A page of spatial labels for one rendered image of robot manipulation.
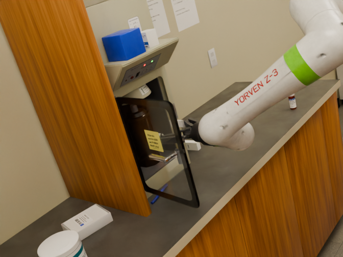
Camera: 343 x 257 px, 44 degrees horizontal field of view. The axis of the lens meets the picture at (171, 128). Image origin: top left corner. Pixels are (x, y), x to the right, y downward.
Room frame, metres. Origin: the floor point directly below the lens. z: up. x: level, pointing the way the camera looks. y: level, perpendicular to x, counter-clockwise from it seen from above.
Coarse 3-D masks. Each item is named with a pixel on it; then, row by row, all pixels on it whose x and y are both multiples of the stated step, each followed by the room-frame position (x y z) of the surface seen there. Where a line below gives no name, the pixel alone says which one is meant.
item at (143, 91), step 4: (144, 84) 1.68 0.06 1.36; (140, 88) 1.64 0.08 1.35; (144, 88) 1.66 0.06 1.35; (148, 88) 1.68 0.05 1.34; (132, 92) 1.62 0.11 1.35; (136, 92) 1.62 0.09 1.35; (140, 92) 1.63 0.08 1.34; (144, 92) 1.64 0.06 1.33; (148, 92) 1.66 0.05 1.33; (124, 96) 1.62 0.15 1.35; (128, 96) 1.62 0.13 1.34; (132, 96) 1.61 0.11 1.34; (136, 96) 1.62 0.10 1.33; (140, 96) 1.62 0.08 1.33; (144, 96) 1.63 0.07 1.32
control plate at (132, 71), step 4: (156, 56) 1.57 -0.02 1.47; (148, 60) 1.54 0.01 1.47; (156, 60) 1.59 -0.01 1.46; (140, 64) 1.51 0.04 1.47; (148, 64) 1.56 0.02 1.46; (152, 64) 1.59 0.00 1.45; (132, 68) 1.48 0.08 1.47; (136, 68) 1.50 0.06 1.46; (140, 68) 1.53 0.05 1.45; (144, 68) 1.56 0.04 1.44; (148, 68) 1.58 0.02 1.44; (152, 68) 1.61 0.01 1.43; (128, 72) 1.47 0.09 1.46; (132, 72) 1.50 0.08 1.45; (136, 72) 1.52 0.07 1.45; (140, 72) 1.55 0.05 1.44; (144, 72) 1.58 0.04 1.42; (124, 76) 1.47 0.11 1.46; (128, 76) 1.49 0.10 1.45; (124, 80) 1.49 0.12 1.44; (128, 80) 1.51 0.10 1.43; (132, 80) 1.54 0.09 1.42; (124, 84) 1.51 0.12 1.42
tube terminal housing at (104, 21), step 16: (112, 0) 1.60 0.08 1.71; (128, 0) 1.65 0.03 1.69; (144, 0) 1.71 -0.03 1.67; (96, 16) 1.53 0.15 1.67; (112, 16) 1.58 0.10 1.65; (128, 16) 1.64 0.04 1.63; (144, 16) 1.70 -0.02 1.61; (96, 32) 1.52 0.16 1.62; (112, 32) 1.57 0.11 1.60; (144, 80) 1.63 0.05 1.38; (160, 80) 1.73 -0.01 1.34
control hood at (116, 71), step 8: (160, 40) 1.67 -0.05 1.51; (168, 40) 1.62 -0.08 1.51; (176, 40) 1.63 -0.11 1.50; (152, 48) 1.55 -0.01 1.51; (160, 48) 1.56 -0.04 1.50; (168, 48) 1.61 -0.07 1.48; (136, 56) 1.48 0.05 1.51; (144, 56) 1.50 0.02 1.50; (152, 56) 1.54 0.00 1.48; (160, 56) 1.60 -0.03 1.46; (168, 56) 1.66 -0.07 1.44; (104, 64) 1.50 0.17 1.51; (112, 64) 1.46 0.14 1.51; (120, 64) 1.42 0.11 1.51; (128, 64) 1.44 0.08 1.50; (136, 64) 1.48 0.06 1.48; (160, 64) 1.65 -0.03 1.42; (112, 72) 1.45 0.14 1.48; (120, 72) 1.43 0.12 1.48; (112, 80) 1.46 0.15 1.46; (120, 80) 1.47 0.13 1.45; (112, 88) 1.47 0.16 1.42
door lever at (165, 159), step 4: (172, 152) 1.29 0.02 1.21; (176, 152) 1.27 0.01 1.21; (152, 156) 1.30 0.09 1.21; (156, 156) 1.29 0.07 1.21; (160, 156) 1.28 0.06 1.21; (168, 156) 1.26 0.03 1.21; (172, 156) 1.27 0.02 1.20; (176, 156) 1.27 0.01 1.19; (156, 160) 1.28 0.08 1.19; (160, 160) 1.27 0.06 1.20; (164, 160) 1.25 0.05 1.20; (168, 160) 1.25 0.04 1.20
